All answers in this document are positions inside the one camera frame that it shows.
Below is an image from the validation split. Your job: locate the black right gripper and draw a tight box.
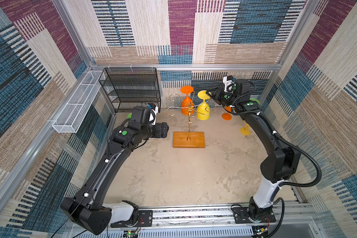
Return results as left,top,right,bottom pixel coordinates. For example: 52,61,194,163
205,86,239,107

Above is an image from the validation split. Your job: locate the yellow back wine glass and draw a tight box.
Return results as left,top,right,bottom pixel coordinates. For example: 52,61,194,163
196,90,212,121

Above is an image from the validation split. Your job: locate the yellow wine glass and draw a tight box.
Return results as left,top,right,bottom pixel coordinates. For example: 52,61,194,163
240,122,251,136
196,90,212,121

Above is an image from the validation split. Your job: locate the orange back wine glass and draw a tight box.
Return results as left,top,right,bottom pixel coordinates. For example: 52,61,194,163
180,85,194,116

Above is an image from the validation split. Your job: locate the orange wine glass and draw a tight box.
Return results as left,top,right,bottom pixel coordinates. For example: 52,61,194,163
222,106,232,121
180,85,194,116

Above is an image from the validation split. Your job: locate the orange front wine glass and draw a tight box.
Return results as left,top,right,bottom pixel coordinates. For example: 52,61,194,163
222,106,232,121

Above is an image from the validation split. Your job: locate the gold wire wine glass rack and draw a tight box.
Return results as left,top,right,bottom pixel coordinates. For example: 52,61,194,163
166,94,205,148

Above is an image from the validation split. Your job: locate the yellow front wine glass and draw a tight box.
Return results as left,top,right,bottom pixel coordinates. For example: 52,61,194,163
240,122,251,136

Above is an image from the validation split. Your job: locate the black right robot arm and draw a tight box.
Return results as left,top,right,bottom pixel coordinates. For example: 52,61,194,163
206,79,300,223

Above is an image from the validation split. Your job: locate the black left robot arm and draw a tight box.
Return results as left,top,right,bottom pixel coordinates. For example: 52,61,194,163
60,103,169,235

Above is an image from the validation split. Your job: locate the black mesh shelf rack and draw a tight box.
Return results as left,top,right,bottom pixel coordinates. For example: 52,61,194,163
99,67,161,113

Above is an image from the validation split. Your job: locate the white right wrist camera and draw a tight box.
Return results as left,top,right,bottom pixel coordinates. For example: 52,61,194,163
223,75,235,93

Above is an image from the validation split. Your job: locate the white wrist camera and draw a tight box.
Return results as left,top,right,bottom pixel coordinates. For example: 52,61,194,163
147,103,159,126
223,75,235,93

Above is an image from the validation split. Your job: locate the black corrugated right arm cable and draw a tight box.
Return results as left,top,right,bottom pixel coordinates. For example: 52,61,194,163
230,80,322,238

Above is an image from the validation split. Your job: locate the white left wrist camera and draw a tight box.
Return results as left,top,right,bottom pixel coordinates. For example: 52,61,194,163
147,103,159,126

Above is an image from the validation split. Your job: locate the white mesh wall basket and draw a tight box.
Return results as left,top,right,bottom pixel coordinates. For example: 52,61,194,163
52,70,102,133

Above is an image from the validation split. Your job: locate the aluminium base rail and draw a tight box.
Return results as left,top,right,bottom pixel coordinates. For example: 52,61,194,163
68,203,319,238

